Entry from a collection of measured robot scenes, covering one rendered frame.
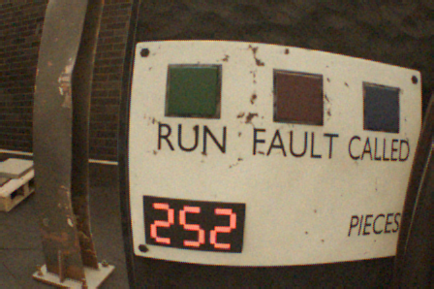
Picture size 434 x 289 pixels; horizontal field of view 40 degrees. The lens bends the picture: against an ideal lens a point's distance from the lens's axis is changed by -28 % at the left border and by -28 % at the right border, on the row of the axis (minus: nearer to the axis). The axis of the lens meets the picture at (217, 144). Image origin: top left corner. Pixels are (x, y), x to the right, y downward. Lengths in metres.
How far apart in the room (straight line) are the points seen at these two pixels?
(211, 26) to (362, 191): 0.19
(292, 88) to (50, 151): 2.72
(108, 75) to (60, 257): 3.72
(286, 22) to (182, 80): 0.10
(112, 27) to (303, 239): 6.27
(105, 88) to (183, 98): 6.26
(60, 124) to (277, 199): 2.65
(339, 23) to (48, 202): 2.81
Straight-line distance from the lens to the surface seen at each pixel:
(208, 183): 0.61
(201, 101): 0.59
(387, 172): 0.60
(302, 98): 0.59
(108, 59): 6.83
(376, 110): 0.59
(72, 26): 3.19
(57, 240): 3.37
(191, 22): 0.62
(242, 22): 0.61
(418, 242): 0.49
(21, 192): 5.27
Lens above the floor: 1.25
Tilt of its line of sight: 9 degrees down
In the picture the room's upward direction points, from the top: 2 degrees clockwise
